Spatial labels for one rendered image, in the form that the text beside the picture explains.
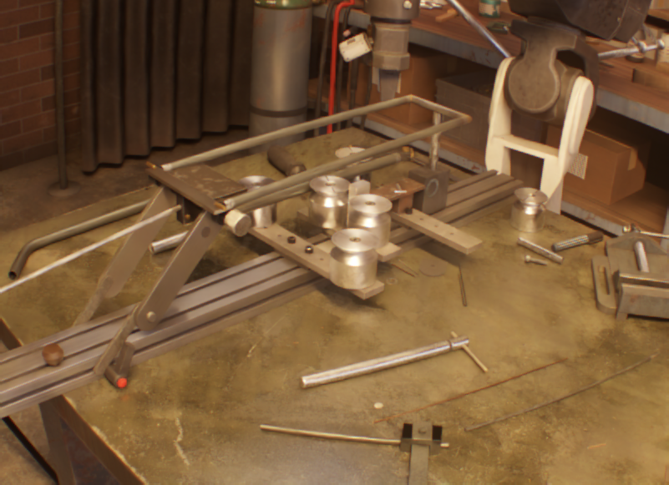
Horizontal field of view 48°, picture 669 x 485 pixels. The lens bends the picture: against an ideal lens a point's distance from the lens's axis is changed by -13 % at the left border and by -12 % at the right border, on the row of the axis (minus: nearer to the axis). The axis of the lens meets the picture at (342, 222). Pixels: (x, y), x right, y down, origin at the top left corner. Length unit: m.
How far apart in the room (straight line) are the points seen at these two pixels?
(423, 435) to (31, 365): 0.38
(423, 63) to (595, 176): 0.73
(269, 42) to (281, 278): 1.94
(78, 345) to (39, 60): 2.92
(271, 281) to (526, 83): 0.69
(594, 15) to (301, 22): 1.54
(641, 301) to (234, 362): 0.48
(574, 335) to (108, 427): 0.52
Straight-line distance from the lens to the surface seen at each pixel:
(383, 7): 1.24
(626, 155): 2.39
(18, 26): 3.60
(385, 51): 1.25
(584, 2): 1.43
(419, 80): 2.74
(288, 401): 0.79
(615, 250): 1.14
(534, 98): 1.44
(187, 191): 0.81
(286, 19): 2.79
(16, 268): 1.01
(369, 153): 0.91
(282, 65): 2.83
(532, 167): 1.54
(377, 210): 0.96
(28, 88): 3.69
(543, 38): 1.45
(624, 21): 1.55
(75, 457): 1.14
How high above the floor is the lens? 1.38
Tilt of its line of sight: 26 degrees down
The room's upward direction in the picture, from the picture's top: 4 degrees clockwise
